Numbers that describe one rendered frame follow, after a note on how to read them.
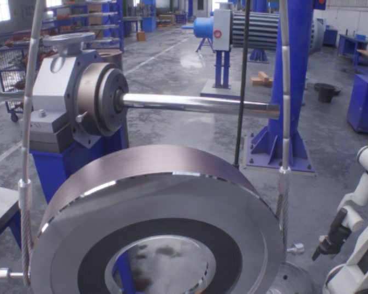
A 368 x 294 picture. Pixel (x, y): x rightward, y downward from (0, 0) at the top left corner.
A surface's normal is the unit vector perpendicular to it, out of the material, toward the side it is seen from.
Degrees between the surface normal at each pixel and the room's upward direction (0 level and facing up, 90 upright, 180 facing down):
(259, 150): 90
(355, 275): 10
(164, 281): 0
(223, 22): 90
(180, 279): 0
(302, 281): 49
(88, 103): 76
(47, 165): 90
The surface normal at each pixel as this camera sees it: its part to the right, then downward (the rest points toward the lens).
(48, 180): -0.19, 0.47
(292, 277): -0.75, -0.53
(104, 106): 0.69, 0.26
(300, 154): -0.58, 0.39
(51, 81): -0.14, -0.29
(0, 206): 0.00, -0.88
